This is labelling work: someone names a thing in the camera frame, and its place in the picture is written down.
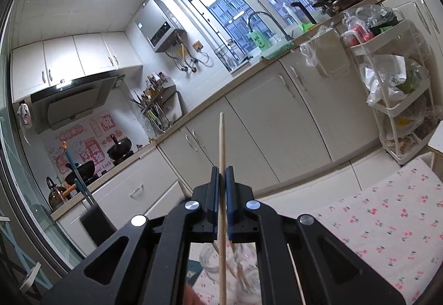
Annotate lone bamboo chopstick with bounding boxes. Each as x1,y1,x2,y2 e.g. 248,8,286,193
218,112,227,305

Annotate clear glass jar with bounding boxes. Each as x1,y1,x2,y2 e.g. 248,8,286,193
192,243,262,305

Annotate cream kitchen base cabinets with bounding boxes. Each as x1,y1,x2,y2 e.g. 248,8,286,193
51,0,443,257

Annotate cherry print tablecloth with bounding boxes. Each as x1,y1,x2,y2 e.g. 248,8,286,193
186,155,443,305

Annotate metal kettle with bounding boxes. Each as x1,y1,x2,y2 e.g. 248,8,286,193
46,177,72,211

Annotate black wok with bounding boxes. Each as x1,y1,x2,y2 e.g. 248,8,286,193
107,134,134,162

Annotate utensil drying rack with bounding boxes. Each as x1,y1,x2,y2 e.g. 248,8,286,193
128,72,183,138

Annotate range hood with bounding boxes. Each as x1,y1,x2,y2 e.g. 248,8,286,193
30,70,125,133

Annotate white storage trolley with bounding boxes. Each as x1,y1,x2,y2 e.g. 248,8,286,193
341,4,441,166

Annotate hanging plastic bag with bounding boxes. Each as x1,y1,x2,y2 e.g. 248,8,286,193
300,25,339,67

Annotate water heater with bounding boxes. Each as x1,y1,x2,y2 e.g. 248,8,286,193
134,0,185,52

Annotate sink faucet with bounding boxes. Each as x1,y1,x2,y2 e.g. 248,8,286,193
247,11,293,41

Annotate white wall cabinets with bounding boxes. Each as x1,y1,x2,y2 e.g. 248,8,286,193
11,32,142,103

